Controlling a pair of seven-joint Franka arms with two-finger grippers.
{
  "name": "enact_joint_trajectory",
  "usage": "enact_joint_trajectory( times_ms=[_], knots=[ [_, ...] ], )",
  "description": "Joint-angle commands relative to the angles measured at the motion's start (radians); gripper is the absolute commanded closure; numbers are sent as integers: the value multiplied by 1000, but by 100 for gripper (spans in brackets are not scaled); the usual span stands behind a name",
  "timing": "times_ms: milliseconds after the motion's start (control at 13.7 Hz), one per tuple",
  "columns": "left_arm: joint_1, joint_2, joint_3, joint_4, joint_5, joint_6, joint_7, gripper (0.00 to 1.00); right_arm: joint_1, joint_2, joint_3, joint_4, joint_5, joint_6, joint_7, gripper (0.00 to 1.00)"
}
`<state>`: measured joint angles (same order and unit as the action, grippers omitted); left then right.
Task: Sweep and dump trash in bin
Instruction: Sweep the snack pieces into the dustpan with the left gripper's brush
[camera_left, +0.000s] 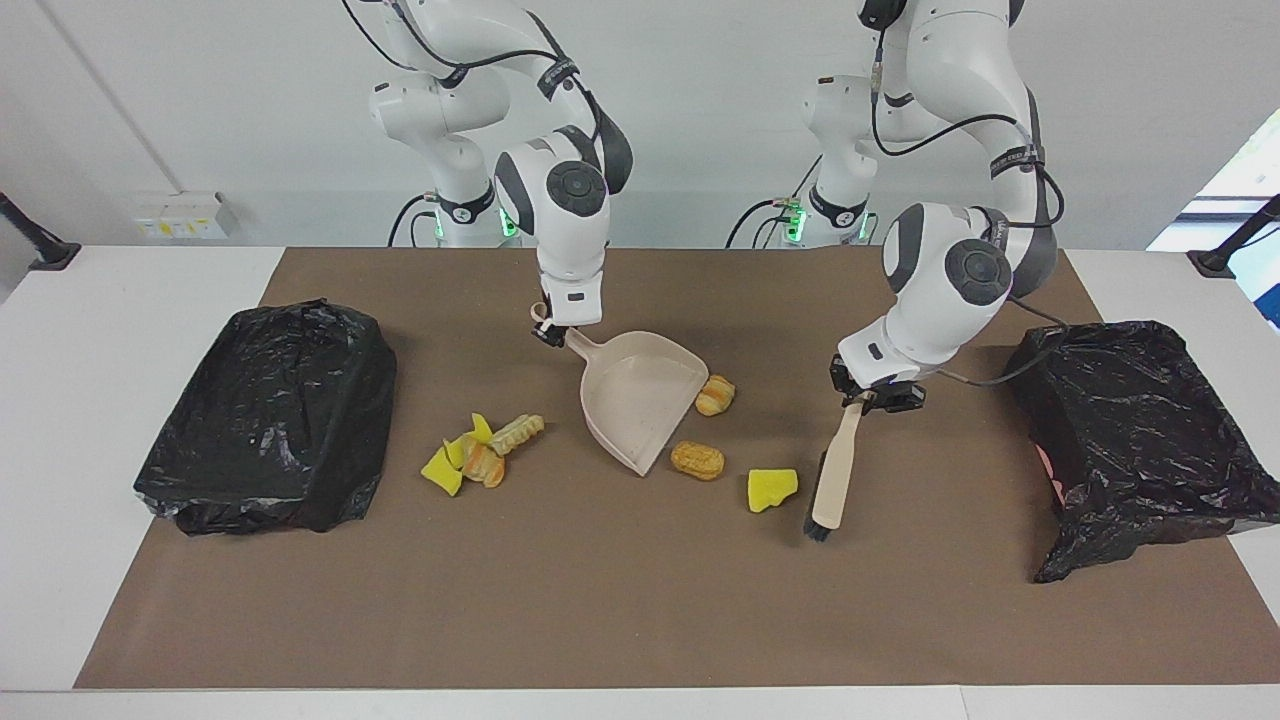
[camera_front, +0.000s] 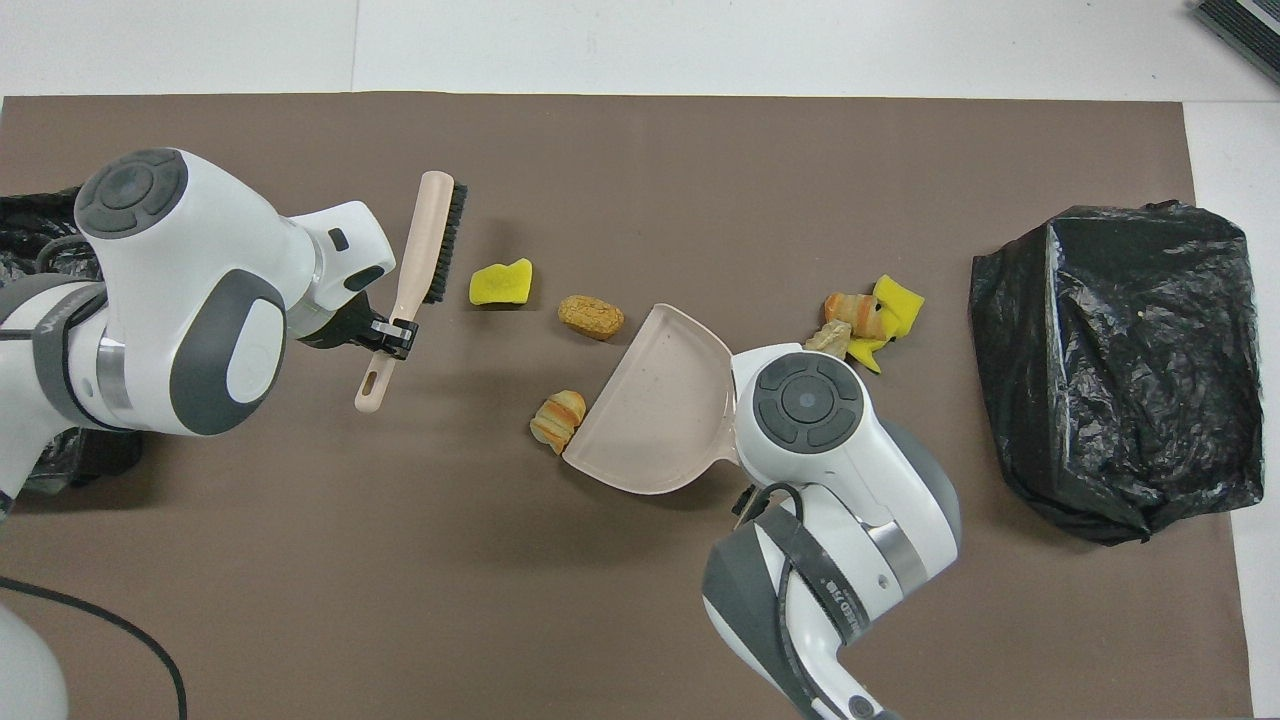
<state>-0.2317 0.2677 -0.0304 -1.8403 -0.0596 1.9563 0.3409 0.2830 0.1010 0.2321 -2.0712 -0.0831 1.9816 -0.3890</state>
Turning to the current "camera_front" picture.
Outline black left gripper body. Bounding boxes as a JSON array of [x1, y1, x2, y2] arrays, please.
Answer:
[[296, 305, 379, 351]]

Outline beige hand brush black bristles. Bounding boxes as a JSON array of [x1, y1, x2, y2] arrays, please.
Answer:
[[354, 171, 469, 415]]

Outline yellow green scouring sponge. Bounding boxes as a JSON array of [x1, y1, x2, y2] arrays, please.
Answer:
[[469, 258, 535, 307]]

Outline golden croissant bread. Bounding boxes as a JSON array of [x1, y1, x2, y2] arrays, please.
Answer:
[[529, 390, 588, 456]]

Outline brown oval bread roll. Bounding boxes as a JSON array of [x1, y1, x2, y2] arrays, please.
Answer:
[[557, 294, 626, 342]]

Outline beige plastic dustpan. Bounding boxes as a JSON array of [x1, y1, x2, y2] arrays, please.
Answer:
[[561, 303, 741, 496]]

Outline pale ridged bread piece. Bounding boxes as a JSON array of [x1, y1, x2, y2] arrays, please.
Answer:
[[804, 320, 853, 359]]

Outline orange striped croissant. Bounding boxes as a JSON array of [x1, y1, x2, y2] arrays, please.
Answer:
[[823, 292, 886, 341]]

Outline black bag lined pink bin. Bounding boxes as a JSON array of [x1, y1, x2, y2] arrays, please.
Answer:
[[0, 185, 146, 496]]

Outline brown table mat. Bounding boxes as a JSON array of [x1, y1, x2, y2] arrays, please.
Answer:
[[0, 93, 1253, 720]]

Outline dark ribbed panel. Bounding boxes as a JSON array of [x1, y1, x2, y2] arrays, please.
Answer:
[[1188, 0, 1280, 86]]

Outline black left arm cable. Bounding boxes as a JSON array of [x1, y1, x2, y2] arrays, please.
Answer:
[[0, 232, 189, 720]]

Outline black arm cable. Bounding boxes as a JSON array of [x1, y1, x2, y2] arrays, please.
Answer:
[[0, 232, 189, 720], [740, 482, 861, 701]]

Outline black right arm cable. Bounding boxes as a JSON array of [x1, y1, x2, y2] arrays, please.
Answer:
[[740, 482, 861, 701]]

